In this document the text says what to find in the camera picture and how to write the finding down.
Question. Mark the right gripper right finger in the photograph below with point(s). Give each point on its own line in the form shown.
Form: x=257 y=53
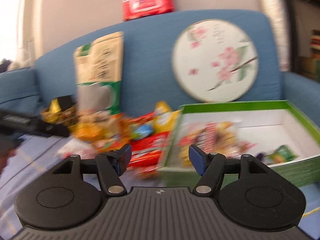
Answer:
x=211 y=169

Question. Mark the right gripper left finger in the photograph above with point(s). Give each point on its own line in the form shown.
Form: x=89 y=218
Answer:
x=111 y=166

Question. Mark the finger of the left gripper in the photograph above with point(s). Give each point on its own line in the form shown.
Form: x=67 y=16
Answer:
x=17 y=123

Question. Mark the Dango Galette cookie pack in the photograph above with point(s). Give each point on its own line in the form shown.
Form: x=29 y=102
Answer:
x=211 y=137

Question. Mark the purple triangular candy packet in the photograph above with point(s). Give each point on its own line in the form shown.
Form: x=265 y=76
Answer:
x=262 y=156

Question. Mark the green snack packet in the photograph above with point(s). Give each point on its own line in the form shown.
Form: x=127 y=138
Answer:
x=282 y=154

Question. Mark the yellow chip bag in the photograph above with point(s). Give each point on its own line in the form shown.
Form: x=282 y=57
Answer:
x=165 y=119

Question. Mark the blue throw pillow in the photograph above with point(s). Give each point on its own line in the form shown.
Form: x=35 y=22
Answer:
x=20 y=91

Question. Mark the light blue sofa blanket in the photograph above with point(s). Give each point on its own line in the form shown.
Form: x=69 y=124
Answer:
x=37 y=155

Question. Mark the orange snack packet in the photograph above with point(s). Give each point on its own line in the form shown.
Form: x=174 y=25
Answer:
x=93 y=127

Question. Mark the green white cardboard box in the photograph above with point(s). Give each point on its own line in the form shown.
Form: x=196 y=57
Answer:
x=266 y=124

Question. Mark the large beige green snack bag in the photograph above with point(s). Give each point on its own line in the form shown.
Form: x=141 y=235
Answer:
x=99 y=67

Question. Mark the round floral fan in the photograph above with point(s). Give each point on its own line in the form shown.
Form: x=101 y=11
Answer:
x=215 y=61

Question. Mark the red wet wipes pack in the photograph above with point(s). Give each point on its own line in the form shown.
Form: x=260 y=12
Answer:
x=133 y=9

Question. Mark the silver foil roll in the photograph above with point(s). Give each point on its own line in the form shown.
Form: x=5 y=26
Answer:
x=276 y=13

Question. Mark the black metal shelf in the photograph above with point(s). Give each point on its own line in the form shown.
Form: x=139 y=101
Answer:
x=303 y=20

